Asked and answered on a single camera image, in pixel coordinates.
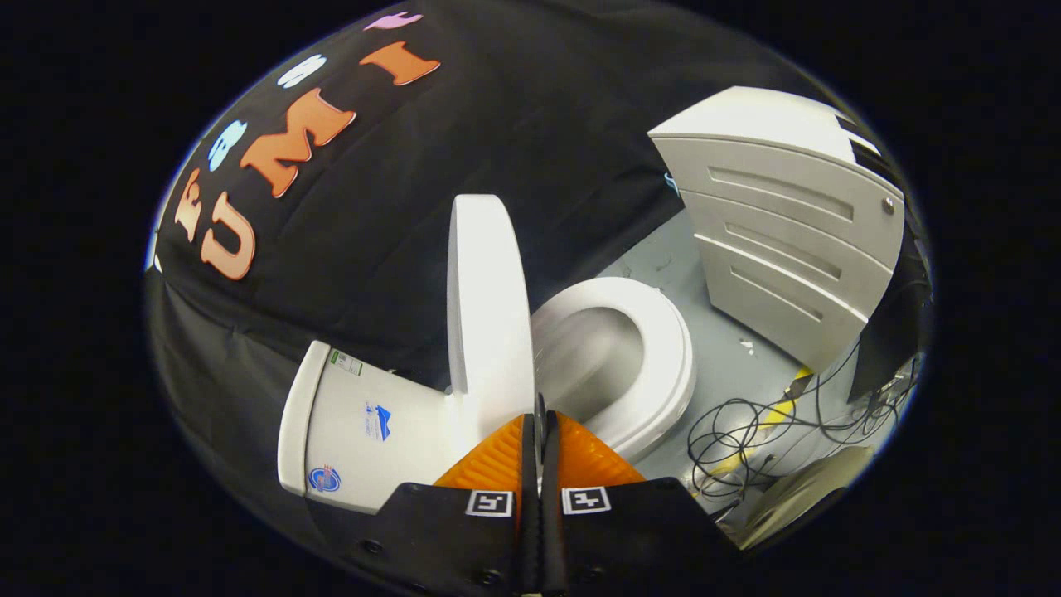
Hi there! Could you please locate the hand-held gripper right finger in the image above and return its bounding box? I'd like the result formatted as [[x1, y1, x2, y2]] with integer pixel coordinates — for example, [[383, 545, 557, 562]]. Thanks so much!
[[539, 396, 744, 597]]

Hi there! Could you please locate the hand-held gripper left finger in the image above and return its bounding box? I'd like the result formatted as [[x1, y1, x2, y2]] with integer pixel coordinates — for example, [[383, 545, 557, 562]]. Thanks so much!
[[307, 396, 545, 597]]

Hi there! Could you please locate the white toilet lid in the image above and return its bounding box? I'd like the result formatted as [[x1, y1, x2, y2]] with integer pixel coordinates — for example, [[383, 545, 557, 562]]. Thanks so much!
[[446, 194, 538, 455]]

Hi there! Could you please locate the white toilet body with tank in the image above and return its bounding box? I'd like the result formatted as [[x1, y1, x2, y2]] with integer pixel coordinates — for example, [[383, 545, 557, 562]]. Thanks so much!
[[276, 286, 664, 515]]

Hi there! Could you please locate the white toilet seat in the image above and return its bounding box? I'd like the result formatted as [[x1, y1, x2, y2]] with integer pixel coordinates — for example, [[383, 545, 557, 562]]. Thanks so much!
[[530, 277, 697, 465]]

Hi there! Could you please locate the grey rounded object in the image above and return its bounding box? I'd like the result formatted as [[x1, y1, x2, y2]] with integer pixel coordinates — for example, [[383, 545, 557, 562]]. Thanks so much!
[[736, 446, 876, 551]]

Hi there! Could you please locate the black backdrop cloth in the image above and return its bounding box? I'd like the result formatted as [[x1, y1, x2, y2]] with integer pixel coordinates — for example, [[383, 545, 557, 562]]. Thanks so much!
[[145, 0, 830, 531]]

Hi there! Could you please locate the white drawer cabinet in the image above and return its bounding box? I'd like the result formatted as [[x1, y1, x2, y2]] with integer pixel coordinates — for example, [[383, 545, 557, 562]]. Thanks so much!
[[647, 86, 906, 374]]

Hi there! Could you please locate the dark box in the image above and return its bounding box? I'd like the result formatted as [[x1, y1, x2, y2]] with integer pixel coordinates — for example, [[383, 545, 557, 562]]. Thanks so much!
[[847, 269, 931, 404]]

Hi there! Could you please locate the tangle of black cables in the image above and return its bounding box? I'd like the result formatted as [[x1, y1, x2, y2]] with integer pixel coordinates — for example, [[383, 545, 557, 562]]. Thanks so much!
[[686, 338, 923, 508]]

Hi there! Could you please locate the yellow black striped cable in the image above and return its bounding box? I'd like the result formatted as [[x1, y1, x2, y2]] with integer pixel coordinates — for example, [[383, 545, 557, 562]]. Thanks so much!
[[711, 367, 818, 475]]

